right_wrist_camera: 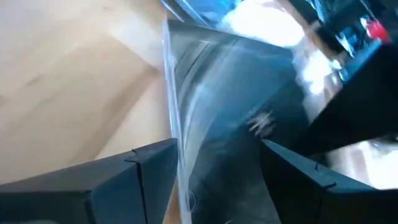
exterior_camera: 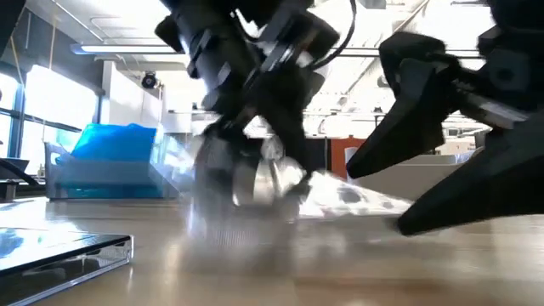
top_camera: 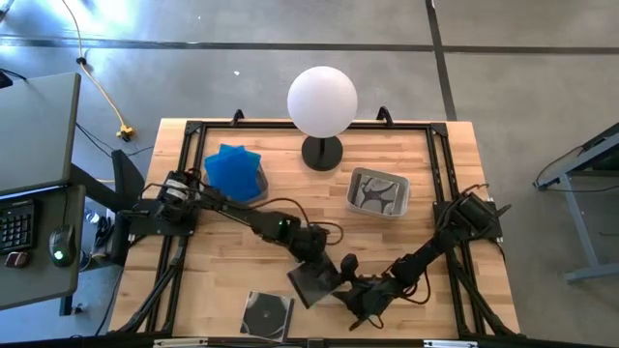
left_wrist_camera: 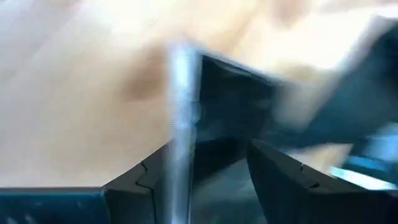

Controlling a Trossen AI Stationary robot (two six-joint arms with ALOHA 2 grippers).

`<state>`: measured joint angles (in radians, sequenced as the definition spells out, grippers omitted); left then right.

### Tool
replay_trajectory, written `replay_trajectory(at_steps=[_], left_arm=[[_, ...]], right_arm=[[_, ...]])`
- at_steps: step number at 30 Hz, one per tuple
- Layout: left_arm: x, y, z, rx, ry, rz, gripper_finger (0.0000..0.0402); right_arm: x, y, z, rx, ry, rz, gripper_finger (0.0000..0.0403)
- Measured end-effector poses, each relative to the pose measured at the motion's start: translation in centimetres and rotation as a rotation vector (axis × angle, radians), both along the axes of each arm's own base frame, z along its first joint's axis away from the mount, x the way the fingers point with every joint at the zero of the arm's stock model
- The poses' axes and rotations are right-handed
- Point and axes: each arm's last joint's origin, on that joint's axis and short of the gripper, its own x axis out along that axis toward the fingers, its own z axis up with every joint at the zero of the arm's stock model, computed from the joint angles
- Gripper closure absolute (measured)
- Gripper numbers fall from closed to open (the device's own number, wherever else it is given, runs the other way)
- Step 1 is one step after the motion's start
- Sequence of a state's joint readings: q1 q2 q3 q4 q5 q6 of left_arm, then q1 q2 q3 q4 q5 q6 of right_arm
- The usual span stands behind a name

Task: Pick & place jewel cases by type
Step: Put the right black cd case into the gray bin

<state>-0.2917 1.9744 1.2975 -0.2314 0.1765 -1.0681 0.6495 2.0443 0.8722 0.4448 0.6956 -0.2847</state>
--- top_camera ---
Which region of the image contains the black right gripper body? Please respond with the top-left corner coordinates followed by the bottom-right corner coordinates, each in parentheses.
top-left (345, 277), bottom-right (402, 323)

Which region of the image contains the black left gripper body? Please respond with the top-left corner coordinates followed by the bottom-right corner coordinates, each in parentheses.
top-left (302, 234), bottom-right (339, 276)

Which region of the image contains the clear jewel case black tray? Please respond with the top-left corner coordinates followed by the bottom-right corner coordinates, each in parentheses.
top-left (285, 254), bottom-right (342, 310)
top-left (239, 289), bottom-right (296, 343)

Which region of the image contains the clear plastic bag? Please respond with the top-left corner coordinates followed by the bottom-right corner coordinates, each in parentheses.
top-left (348, 172), bottom-right (402, 215)

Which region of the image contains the blue translucent jewel case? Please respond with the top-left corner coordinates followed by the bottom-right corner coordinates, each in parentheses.
top-left (203, 153), bottom-right (219, 194)
top-left (211, 153), bottom-right (263, 204)

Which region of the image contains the white plastic bin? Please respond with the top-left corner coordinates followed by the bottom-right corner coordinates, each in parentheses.
top-left (344, 166), bottom-right (412, 220)

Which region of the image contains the white globe table lamp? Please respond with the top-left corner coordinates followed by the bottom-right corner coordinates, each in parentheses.
top-left (286, 65), bottom-right (360, 173)

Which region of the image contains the black desk support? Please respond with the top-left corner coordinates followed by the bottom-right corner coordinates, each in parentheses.
top-left (70, 148), bottom-right (146, 265)

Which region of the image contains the grey metal table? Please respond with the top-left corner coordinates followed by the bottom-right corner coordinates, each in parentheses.
top-left (533, 120), bottom-right (619, 285)

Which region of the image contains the black computer mouse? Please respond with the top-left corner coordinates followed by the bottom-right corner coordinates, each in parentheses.
top-left (47, 223), bottom-right (78, 269)

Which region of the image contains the small dark red object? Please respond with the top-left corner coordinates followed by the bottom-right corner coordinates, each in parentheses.
top-left (4, 250), bottom-right (31, 270)

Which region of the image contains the black keyboard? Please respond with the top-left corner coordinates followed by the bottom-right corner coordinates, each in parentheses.
top-left (0, 199), bottom-right (37, 256)

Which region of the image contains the grey office desk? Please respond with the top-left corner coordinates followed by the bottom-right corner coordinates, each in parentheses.
top-left (0, 72), bottom-right (82, 310)

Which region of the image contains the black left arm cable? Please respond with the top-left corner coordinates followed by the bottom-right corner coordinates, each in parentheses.
top-left (253, 195), bottom-right (345, 247)

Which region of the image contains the silver aluminium bracket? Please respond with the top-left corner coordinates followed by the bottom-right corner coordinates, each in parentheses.
top-left (153, 337), bottom-right (210, 348)
top-left (423, 338), bottom-right (479, 348)

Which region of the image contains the black aluminium table frame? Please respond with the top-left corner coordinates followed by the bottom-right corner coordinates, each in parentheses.
top-left (109, 105), bottom-right (522, 339)

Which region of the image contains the yellow extension cable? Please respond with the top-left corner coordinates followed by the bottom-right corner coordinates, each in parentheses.
top-left (60, 0), bottom-right (137, 143)

